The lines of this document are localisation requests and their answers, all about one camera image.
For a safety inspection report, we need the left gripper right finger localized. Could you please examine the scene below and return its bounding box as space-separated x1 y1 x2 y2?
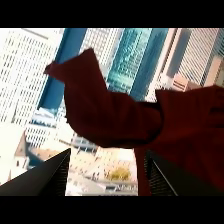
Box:
143 149 224 197

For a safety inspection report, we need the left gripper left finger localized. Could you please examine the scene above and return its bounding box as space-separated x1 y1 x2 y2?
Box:
0 148 72 197

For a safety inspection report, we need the dark red garment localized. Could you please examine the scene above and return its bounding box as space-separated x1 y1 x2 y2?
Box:
43 48 224 197

